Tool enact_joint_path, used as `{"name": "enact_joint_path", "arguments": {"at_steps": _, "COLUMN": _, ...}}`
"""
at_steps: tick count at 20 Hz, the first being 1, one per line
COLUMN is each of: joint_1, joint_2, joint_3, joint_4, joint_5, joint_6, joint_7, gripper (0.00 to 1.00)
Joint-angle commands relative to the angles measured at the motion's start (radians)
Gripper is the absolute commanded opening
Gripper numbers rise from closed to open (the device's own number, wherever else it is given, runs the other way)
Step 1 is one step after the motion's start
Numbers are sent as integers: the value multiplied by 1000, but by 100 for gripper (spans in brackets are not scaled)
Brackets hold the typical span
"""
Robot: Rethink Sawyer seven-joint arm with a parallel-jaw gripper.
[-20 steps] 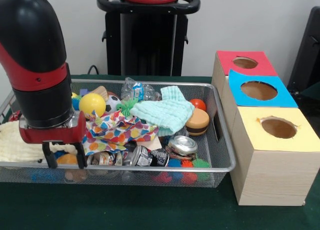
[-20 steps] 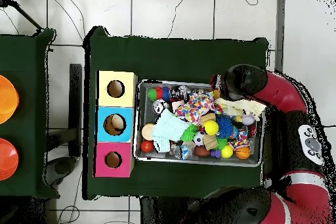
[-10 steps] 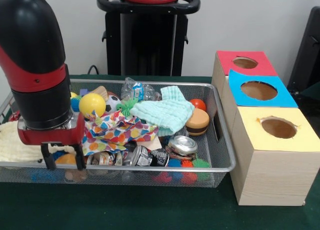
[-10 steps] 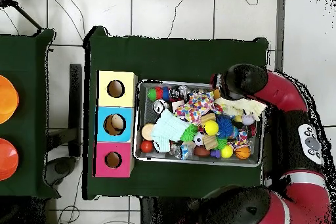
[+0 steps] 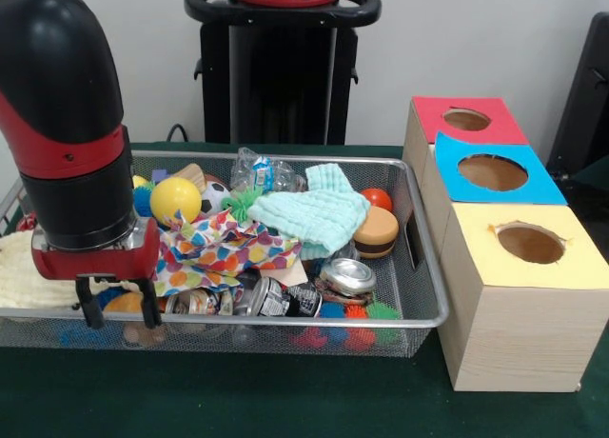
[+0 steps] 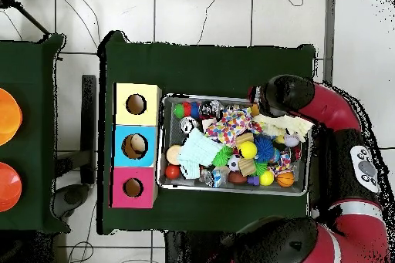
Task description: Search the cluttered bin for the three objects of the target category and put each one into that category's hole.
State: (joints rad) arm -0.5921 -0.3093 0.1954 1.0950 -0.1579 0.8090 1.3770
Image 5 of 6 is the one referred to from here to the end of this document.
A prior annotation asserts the wooden box with three holes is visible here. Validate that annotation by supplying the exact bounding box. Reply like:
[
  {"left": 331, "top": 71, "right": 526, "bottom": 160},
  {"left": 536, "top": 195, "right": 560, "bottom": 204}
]
[{"left": 403, "top": 96, "right": 609, "bottom": 393}]

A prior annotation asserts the crushed silver can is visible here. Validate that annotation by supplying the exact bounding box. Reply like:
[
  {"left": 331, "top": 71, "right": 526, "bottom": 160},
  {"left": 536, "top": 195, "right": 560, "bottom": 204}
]
[{"left": 320, "top": 258, "right": 377, "bottom": 297}]

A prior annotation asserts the mint green cloth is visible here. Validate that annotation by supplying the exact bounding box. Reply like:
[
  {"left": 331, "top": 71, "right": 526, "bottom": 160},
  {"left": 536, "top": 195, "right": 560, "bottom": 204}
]
[{"left": 249, "top": 164, "right": 372, "bottom": 260}]

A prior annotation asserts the cream yellow cloth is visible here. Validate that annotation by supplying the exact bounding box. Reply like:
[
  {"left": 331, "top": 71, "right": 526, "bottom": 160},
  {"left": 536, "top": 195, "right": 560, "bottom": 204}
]
[{"left": 0, "top": 230, "right": 144, "bottom": 310}]

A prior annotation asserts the large yellow ball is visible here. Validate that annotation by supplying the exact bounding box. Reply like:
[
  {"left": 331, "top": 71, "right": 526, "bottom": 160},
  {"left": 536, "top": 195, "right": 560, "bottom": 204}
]
[{"left": 150, "top": 177, "right": 203, "bottom": 227}]

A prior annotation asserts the dark green table cloth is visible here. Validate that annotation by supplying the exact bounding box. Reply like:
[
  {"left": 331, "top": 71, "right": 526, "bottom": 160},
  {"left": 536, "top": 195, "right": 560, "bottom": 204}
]
[{"left": 0, "top": 141, "right": 609, "bottom": 438}]

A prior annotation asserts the blue spiky ball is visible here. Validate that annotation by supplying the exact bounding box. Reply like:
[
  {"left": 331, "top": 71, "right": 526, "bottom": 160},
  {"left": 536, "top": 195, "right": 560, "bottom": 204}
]
[{"left": 131, "top": 184, "right": 155, "bottom": 220}]

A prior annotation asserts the colourful polka dot cloth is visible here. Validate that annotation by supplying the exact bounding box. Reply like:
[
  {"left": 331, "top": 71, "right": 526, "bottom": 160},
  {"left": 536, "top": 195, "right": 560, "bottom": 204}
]
[{"left": 152, "top": 209, "right": 304, "bottom": 298}]

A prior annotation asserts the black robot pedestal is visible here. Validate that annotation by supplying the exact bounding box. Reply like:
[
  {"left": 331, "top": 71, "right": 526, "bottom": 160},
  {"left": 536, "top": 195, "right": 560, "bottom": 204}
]
[{"left": 185, "top": 0, "right": 383, "bottom": 146}]

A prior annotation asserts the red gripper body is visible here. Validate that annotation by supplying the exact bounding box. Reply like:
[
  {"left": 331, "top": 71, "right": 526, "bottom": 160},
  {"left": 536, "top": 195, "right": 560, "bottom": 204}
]
[{"left": 30, "top": 217, "right": 162, "bottom": 283}]

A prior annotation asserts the black stand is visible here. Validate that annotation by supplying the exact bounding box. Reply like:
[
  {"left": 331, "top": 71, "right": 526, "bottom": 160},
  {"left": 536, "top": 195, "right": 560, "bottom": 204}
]
[{"left": 552, "top": 12, "right": 609, "bottom": 187}]

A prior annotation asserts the shallow clear mesh bin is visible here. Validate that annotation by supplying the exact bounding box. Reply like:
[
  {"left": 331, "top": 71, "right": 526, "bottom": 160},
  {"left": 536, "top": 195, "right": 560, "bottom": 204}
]
[{"left": 0, "top": 149, "right": 451, "bottom": 358}]

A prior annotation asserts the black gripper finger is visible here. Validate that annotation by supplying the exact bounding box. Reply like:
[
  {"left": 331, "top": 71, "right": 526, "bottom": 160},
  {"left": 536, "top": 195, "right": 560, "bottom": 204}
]
[
  {"left": 137, "top": 276, "right": 164, "bottom": 329},
  {"left": 75, "top": 278, "right": 107, "bottom": 330}
]

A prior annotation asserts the crushed clear plastic bottle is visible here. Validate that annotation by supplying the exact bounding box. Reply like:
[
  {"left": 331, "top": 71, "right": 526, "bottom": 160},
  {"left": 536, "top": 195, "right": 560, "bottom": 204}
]
[{"left": 230, "top": 148, "right": 308, "bottom": 193}]

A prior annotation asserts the toy hamburger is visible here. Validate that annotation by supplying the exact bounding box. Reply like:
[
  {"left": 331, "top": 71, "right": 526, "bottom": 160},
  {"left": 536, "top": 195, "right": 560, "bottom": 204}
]
[{"left": 353, "top": 206, "right": 400, "bottom": 259}]

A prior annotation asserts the red ball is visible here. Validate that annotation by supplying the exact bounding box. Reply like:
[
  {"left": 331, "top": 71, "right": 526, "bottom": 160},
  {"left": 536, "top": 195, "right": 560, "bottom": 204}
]
[{"left": 362, "top": 188, "right": 393, "bottom": 212}]

